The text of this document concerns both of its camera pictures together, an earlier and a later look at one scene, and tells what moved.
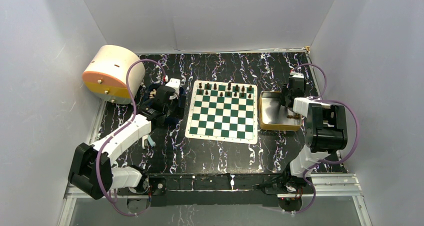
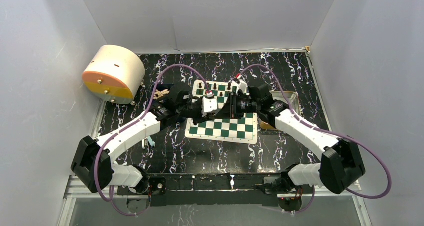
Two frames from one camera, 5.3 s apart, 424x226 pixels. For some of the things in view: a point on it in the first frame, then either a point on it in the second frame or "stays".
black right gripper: x=284 y=89 → x=230 y=110
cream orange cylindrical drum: x=106 y=75 stays
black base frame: x=220 y=189 stays
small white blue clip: x=147 y=137 stays
